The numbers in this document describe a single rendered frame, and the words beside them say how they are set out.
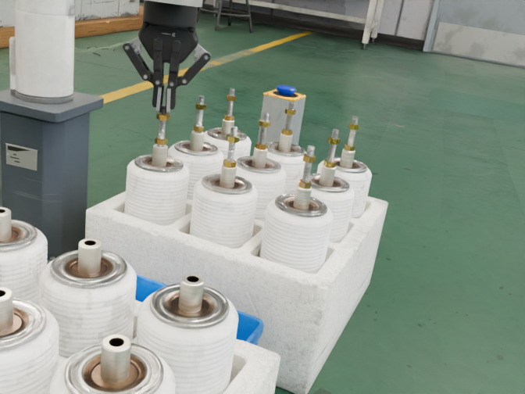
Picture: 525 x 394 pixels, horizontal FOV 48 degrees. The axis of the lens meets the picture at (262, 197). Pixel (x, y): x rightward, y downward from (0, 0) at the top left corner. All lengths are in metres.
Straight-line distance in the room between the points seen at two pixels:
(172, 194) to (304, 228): 0.22
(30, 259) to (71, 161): 0.42
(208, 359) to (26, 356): 0.16
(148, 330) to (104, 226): 0.39
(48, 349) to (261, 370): 0.21
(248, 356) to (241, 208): 0.28
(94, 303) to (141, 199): 0.34
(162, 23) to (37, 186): 0.38
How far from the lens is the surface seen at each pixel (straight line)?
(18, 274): 0.68
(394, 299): 1.19
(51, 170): 1.06
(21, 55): 1.05
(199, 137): 1.02
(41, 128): 1.04
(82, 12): 3.92
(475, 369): 1.07
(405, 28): 5.82
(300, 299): 0.82
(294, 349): 0.86
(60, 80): 1.05
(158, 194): 0.91
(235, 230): 0.87
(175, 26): 0.86
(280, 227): 0.82
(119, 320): 0.63
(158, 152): 0.92
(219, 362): 0.58
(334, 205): 0.92
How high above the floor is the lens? 0.57
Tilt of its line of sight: 21 degrees down
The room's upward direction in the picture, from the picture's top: 8 degrees clockwise
